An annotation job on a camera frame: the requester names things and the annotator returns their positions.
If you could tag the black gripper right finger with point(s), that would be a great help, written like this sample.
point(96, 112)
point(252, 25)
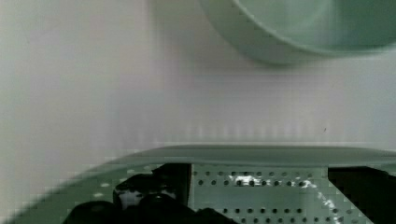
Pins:
point(371, 190)

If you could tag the green plastic strainer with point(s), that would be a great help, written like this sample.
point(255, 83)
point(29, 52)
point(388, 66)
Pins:
point(248, 184)

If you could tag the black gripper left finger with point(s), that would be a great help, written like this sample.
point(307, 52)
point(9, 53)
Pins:
point(160, 197)

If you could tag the green plastic mug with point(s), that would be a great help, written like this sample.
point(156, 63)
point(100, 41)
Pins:
point(299, 31)

